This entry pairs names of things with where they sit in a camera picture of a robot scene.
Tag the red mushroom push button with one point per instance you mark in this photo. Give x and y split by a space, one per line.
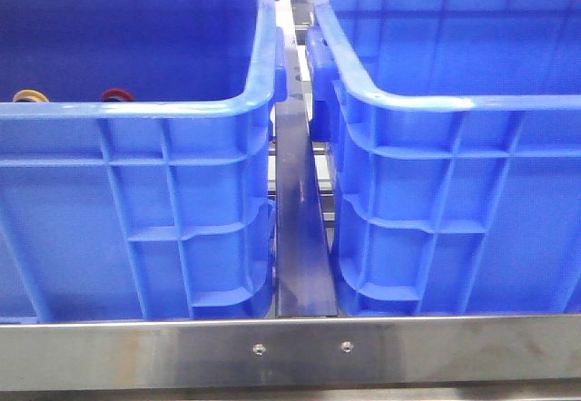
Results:
117 95

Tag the yellow push button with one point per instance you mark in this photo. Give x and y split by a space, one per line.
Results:
30 96

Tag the left blue plastic bin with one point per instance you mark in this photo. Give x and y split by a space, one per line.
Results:
156 209

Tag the blue plastic bin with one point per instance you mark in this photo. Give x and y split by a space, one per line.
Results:
454 154
156 209

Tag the right blue plastic bin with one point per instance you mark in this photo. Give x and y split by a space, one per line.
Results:
454 154

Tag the steel front shelf rail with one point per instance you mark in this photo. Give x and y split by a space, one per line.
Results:
289 352

